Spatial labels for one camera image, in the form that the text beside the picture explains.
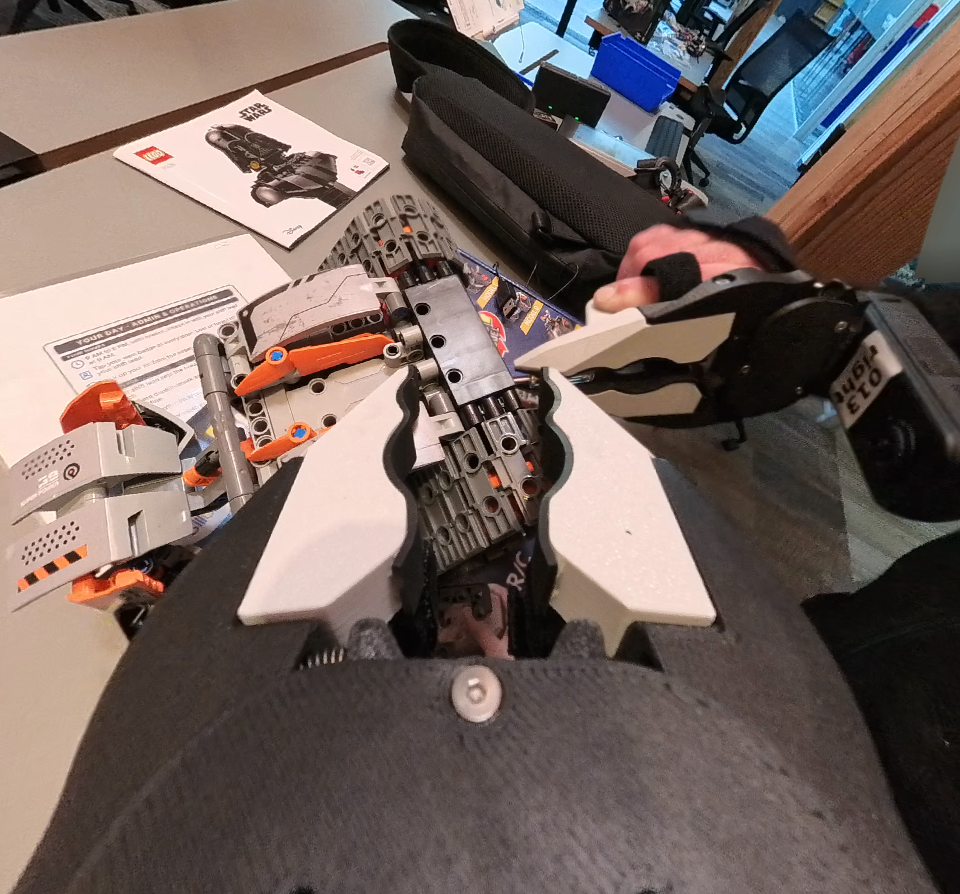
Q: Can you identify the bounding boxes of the wooden post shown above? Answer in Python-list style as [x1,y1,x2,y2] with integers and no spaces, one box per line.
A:
[765,25,960,289]

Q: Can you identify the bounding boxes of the blue robot kit box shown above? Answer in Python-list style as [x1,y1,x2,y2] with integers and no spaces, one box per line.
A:
[458,250,582,358]

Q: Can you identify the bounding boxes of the black bag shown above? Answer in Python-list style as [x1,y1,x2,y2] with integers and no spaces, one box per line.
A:
[387,17,709,313]

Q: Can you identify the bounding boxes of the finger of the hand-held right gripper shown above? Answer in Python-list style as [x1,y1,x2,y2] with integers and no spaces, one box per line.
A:
[593,362,721,424]
[518,299,739,379]

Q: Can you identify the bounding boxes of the tracked building-block toy robot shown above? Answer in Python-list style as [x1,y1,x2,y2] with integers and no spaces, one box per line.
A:
[0,194,568,643]

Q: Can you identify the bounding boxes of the black office chair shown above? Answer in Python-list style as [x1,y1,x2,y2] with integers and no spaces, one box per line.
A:
[683,10,835,184]

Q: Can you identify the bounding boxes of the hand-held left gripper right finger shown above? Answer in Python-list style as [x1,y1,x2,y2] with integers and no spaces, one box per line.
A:
[537,374,718,633]

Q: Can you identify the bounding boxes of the white instruction sheet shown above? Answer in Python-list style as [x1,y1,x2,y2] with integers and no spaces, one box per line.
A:
[0,235,291,433]

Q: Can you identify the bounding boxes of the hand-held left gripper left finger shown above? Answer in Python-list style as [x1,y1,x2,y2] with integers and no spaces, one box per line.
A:
[237,374,417,637]

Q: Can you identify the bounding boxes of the person's right forearm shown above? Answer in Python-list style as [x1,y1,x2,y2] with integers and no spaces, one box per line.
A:
[720,212,814,283]

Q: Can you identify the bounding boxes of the person's dark clothing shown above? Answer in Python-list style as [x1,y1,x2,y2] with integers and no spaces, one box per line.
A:
[803,535,960,894]

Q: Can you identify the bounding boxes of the black box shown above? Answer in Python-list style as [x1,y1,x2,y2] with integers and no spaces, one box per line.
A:
[533,62,615,129]

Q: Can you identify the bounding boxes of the black-and-white instruction booklet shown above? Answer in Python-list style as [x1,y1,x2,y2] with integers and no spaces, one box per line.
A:
[116,89,391,247]

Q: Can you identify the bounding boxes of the large blue storage bin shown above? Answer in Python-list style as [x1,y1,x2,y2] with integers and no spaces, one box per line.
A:
[590,34,685,114]

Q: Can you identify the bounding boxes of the person's right hand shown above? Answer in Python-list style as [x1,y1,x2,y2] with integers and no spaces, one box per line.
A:
[591,220,760,316]

